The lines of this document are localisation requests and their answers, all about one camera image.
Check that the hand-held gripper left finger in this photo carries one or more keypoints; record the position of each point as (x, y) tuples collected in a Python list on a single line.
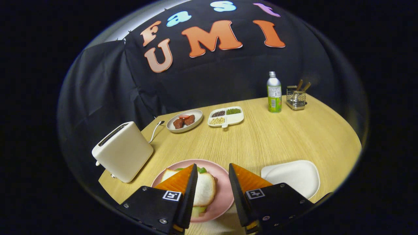
[(189, 202)]

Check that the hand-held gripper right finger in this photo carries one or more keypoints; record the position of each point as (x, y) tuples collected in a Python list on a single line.
[(237, 199)]

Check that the green lettuce leaf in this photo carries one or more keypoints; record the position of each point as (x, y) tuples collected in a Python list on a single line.
[(198, 211)]

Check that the toasted bread slice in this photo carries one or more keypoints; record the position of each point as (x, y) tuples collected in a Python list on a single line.
[(205, 191)]

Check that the pink plate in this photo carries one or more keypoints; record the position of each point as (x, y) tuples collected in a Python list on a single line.
[(223, 195)]

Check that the white plate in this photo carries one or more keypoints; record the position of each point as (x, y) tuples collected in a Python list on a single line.
[(294, 178)]

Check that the grey round plate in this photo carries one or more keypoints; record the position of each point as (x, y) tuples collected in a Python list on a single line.
[(196, 125)]

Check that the brown meat piece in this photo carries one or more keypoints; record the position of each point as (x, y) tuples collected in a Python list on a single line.
[(189, 120), (178, 123)]

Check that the white divided dish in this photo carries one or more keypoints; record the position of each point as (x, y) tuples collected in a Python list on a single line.
[(233, 119)]

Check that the white toaster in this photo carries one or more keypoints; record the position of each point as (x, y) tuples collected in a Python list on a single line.
[(125, 153)]

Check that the pile of yellow soybeans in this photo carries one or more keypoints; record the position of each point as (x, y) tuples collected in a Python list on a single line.
[(217, 121)]

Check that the red sausage slice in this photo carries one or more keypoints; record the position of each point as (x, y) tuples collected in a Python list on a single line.
[(184, 116)]

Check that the pile of dark red beans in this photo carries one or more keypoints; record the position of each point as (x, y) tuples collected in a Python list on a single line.
[(218, 113)]

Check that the pile of green mung beans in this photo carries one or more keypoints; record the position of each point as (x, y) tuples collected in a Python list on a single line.
[(233, 111)]

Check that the green label metal bottle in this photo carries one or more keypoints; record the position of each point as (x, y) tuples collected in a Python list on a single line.
[(274, 98)]

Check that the black backdrop cloth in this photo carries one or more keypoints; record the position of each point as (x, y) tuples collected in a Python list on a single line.
[(202, 75)]

